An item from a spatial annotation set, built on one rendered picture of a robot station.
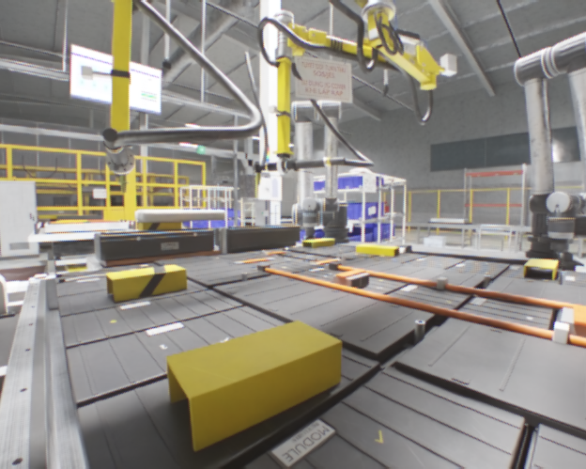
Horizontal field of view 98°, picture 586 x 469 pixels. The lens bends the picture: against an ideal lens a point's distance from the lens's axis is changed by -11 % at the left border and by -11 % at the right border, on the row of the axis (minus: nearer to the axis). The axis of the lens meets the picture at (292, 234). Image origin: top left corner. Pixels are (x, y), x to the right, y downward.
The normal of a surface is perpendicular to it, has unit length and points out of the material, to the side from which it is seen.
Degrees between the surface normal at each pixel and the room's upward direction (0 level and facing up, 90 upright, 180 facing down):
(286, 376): 90
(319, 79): 90
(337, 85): 90
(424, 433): 0
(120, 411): 0
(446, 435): 0
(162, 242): 90
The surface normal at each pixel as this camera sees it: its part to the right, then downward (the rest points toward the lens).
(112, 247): 0.68, 0.06
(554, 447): 0.00, -1.00
